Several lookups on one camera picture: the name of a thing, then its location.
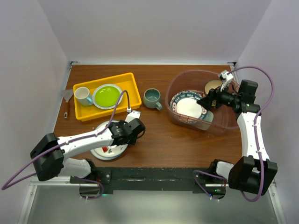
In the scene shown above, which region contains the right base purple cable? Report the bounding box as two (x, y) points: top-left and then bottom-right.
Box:
(192, 170), (225, 201)

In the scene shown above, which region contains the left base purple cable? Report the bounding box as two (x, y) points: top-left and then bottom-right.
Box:
(74, 177), (105, 200)

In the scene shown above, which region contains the brown floral cream-inside bowl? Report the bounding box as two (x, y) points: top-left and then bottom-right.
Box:
(204, 80), (222, 96)

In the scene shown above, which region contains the light-blue bottom plate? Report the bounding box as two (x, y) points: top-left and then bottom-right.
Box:
(170, 92), (209, 122)

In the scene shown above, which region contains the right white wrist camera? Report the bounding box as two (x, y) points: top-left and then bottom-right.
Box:
(218, 70), (234, 91)

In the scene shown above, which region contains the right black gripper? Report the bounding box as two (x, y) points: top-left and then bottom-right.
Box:
(196, 82), (241, 111)

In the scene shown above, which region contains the clear pink plastic bin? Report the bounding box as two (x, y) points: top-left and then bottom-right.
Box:
(165, 70), (239, 135)

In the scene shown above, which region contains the light-teal divided rectangular dish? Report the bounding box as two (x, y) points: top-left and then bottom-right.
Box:
(194, 111), (214, 131)

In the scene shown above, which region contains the metal scraper wooden handle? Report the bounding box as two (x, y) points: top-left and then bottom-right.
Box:
(61, 89), (73, 119)

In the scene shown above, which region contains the teal speckled ceramic mug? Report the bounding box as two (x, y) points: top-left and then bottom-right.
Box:
(143, 88), (162, 110)

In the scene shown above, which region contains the green plate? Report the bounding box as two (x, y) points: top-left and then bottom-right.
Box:
(94, 86), (120, 107)

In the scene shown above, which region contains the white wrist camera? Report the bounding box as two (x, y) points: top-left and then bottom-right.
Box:
(125, 110), (141, 123)
(218, 70), (234, 91)

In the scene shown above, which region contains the white watermelon plate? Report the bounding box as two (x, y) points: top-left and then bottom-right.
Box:
(90, 119), (129, 161)

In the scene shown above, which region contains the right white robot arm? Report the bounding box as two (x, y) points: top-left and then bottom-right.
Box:
(197, 80), (278, 201)

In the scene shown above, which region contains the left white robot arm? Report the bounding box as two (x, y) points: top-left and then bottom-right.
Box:
(30, 118), (146, 183)

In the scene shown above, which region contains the white light-blue mug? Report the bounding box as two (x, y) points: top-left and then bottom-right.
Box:
(74, 87), (93, 106)

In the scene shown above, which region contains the yellow plastic tray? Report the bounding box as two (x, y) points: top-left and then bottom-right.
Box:
(73, 73), (142, 121)

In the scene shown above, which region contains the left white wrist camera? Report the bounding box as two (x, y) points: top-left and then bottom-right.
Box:
(125, 110), (141, 123)

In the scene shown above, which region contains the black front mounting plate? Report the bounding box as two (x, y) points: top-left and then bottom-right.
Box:
(70, 167), (227, 195)

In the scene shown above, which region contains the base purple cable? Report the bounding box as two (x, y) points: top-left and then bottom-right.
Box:
(74, 177), (105, 200)
(192, 170), (225, 201)

